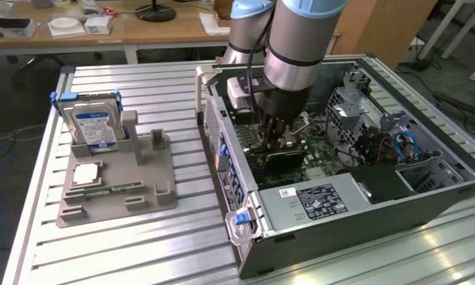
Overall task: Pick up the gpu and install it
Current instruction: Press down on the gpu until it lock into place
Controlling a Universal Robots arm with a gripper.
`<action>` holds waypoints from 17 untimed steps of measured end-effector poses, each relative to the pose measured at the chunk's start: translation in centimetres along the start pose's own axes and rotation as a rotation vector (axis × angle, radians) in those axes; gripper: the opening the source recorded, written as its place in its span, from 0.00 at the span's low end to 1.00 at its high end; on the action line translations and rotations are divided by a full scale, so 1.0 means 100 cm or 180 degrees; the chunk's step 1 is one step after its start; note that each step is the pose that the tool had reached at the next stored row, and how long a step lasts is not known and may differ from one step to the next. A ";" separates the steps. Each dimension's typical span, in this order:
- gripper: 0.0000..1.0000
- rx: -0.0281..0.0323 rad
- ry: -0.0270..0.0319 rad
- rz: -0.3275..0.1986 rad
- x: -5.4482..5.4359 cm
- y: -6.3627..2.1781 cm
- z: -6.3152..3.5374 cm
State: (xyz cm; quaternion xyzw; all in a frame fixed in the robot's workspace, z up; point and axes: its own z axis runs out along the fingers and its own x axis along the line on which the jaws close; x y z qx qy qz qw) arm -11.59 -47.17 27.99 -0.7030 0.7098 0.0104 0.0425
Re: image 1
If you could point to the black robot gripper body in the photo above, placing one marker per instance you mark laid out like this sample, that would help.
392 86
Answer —
284 104

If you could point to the black graphics card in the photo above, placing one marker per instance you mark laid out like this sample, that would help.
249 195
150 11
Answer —
284 158

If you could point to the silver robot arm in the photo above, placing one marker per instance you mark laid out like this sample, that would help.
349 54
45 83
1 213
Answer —
300 44

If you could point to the metal socket cover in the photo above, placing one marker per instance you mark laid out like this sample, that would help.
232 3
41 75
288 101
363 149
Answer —
305 121

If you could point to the installed black RAM stick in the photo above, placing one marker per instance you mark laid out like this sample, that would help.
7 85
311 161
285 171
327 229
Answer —
254 150

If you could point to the green motherboard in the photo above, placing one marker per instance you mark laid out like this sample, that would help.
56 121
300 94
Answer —
320 160

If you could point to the metal disk bay cage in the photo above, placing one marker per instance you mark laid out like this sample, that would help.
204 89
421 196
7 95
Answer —
349 115

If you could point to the grey power supply unit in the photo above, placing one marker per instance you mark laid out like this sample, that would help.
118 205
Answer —
320 199

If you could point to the blue case latch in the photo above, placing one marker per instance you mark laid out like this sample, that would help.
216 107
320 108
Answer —
238 218

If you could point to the white paper stack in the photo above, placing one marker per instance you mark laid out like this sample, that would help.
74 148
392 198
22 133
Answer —
213 23

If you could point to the open black PC case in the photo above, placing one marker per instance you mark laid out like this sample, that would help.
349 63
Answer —
340 225

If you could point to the wooden cabinet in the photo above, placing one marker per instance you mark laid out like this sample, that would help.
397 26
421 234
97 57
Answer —
379 29

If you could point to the black power adapter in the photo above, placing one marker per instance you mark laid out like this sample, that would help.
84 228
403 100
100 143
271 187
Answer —
419 65

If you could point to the wooden desk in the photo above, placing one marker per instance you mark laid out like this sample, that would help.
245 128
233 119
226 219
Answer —
161 32

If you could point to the grey parts rack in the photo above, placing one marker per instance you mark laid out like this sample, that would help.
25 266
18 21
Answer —
114 166

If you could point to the green RAM stick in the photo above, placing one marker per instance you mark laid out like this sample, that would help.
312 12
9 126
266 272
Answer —
110 189

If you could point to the black round lamp base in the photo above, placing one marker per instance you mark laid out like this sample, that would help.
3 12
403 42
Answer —
154 13

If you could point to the hard disk in blue caddy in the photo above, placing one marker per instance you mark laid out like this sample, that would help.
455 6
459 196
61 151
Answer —
92 124

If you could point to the silver CPU chip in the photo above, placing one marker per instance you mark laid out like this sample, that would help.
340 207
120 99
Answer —
85 175

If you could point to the small white cardboard box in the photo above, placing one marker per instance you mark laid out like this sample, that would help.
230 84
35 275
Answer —
97 25

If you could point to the white round part on box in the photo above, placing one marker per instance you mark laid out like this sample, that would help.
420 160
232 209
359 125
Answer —
66 27

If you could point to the white box with black top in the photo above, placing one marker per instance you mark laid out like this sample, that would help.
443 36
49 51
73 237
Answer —
17 28

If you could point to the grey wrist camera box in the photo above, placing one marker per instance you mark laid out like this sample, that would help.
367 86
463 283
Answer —
238 93

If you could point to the white table frame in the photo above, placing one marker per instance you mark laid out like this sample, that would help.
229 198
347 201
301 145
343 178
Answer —
456 26

